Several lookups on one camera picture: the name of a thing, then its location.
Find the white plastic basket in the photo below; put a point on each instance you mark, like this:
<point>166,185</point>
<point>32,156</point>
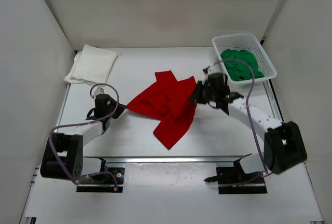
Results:
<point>248,42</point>

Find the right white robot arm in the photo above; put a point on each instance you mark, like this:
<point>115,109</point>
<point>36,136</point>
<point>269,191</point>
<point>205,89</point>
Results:
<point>283,144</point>

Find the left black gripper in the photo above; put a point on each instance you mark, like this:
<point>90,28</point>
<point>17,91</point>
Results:
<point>120,110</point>

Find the red t shirt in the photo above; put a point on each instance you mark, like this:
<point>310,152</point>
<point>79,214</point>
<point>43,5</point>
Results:
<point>167,101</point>

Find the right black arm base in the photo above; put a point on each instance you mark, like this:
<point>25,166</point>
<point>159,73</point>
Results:
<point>234,180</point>

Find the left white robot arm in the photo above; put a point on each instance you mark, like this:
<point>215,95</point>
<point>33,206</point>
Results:
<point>63,157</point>

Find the green t shirt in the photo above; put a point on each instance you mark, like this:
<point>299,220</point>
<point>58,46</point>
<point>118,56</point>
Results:
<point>238,62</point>

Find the aluminium table rail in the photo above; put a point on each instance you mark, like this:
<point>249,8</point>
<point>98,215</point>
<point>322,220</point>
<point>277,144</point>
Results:
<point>186,159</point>

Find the white t shirt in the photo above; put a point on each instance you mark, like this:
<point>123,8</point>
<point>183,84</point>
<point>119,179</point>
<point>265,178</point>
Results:
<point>91,66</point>

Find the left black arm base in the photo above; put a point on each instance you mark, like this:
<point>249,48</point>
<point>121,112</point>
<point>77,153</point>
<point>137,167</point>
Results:
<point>99,175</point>

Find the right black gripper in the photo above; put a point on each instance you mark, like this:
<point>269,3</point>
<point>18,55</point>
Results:
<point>197,96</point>

